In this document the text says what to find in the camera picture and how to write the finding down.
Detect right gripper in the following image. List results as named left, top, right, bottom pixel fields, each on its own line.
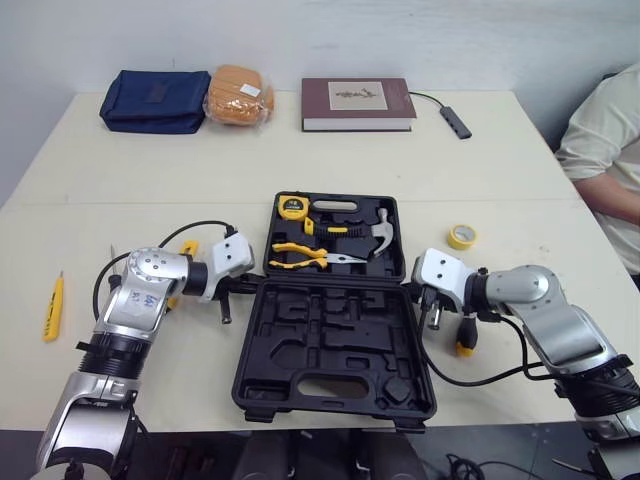
left=418, top=282, right=447, bottom=332

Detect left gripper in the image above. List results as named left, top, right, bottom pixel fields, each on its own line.
left=218, top=272, right=254, bottom=326

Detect black tool case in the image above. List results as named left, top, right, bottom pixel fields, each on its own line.
left=230, top=191, right=438, bottom=434

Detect yellow utility knife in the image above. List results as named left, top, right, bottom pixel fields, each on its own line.
left=166, top=240, right=202, bottom=310

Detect yellow roll of tape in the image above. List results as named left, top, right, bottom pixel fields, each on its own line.
left=446, top=223, right=479, bottom=252

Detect yellow tape measure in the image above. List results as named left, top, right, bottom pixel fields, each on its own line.
left=277, top=194, right=313, bottom=222

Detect slim yellow test screwdriver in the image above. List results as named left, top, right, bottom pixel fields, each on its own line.
left=41, top=270, right=66, bottom=344

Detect bread in clear pack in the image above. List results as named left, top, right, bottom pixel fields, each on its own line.
left=202, top=64, right=277, bottom=128

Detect navy blue fabric pouch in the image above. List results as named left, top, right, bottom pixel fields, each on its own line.
left=98, top=69, right=213, bottom=135

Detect maroon hardcover book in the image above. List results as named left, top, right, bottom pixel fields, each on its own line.
left=300, top=76, right=418, bottom=134

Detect person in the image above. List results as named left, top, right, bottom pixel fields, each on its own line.
left=554, top=61, right=640, bottom=290

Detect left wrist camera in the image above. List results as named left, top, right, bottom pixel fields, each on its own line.
left=198, top=232, right=256, bottom=304

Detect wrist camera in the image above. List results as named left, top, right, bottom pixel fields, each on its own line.
left=198, top=232, right=256, bottom=304
left=410, top=247, right=477, bottom=314

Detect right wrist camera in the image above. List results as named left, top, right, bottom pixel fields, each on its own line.
left=410, top=247, right=477, bottom=314

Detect black-yellow handled screwdriver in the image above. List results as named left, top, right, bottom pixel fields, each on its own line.
left=453, top=311, right=480, bottom=358

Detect black cable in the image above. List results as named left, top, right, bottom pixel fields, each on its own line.
left=92, top=219, right=237, bottom=322
left=417, top=294, right=557, bottom=388

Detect pliers with yellow handles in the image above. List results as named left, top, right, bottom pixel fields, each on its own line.
left=268, top=241, right=370, bottom=272

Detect hammer with black-yellow handle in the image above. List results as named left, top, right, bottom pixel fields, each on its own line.
left=303, top=208, right=398, bottom=261

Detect grey hub with cable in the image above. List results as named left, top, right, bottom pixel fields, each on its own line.
left=409, top=90, right=473, bottom=140

